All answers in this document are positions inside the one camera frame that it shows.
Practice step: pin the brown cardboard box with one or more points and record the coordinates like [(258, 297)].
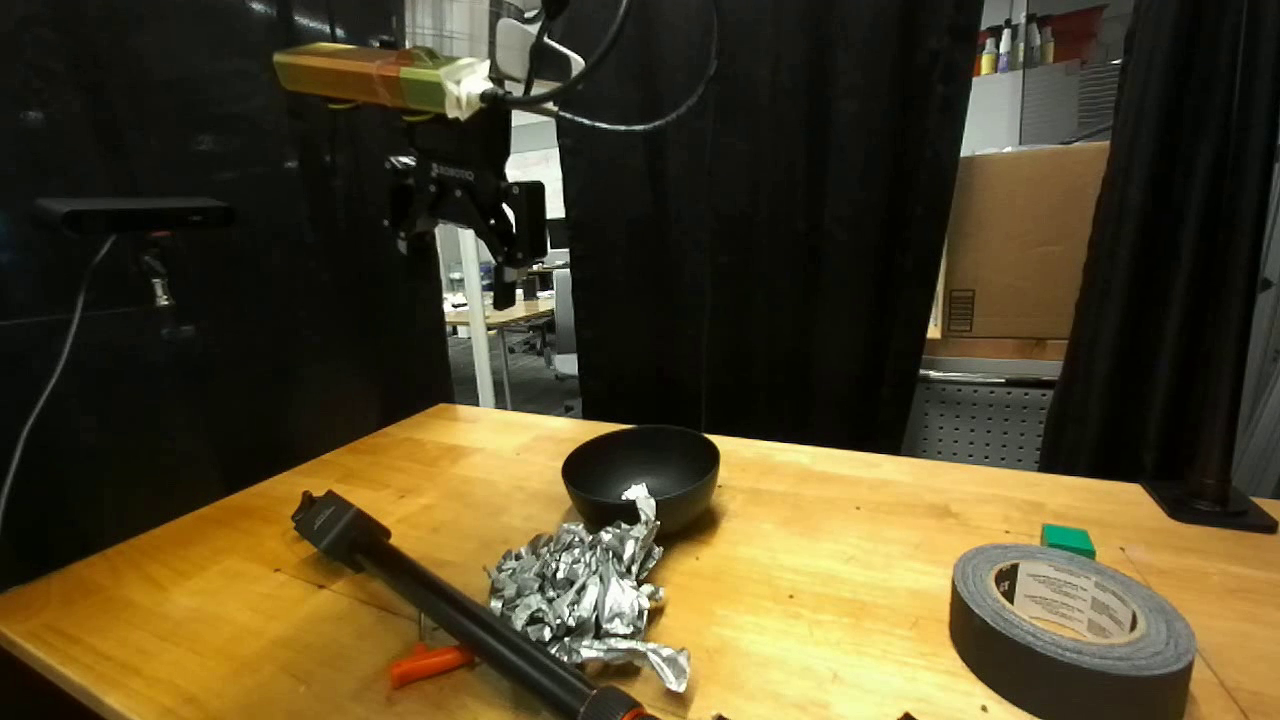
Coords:
[(1021, 240)]

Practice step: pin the background wooden desk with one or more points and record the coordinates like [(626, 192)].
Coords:
[(527, 314)]

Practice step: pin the red box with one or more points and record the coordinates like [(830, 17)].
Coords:
[(1080, 35)]

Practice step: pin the grey perforated panel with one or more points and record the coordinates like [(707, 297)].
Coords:
[(983, 427)]

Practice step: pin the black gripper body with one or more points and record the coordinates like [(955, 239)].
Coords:
[(463, 165)]

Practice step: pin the crumpled silver foil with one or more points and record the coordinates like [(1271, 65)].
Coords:
[(575, 584)]

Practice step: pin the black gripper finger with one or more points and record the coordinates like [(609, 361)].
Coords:
[(527, 213), (406, 189)]

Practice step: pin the black stand base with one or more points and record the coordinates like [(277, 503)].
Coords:
[(1205, 511)]

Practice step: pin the glossy black wall panel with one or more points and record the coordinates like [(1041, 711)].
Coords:
[(294, 332)]

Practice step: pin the black bowl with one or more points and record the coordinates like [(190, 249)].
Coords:
[(641, 465)]

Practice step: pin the small orange tool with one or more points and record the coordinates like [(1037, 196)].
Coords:
[(425, 666)]

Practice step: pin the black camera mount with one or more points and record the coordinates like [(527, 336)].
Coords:
[(163, 285)]

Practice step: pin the grey gaffer tape roll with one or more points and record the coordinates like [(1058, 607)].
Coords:
[(987, 642)]

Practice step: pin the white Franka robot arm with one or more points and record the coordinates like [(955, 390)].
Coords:
[(516, 40)]

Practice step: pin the small green block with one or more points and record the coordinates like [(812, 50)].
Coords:
[(1069, 540)]

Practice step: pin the yellow green taped wrist camera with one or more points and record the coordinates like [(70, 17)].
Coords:
[(387, 78)]

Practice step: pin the black stereo camera bar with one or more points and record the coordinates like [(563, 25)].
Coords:
[(135, 208)]

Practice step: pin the white shelf unit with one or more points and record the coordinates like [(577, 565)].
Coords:
[(993, 114)]

